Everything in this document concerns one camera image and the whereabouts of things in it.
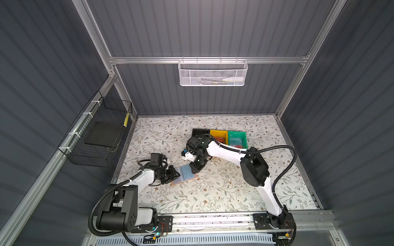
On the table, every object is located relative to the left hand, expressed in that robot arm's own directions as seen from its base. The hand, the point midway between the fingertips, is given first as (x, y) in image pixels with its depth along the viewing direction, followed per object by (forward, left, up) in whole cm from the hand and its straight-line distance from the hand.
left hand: (179, 176), depth 87 cm
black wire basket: (+25, +41, +30) cm, 56 cm away
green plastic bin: (+25, -38, +1) cm, 45 cm away
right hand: (+3, -9, +1) cm, 10 cm away
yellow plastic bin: (+29, -27, +1) cm, 39 cm away
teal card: (+3, -4, 0) cm, 5 cm away
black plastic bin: (+35, -13, -3) cm, 37 cm away
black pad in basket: (+13, +37, +24) cm, 46 cm away
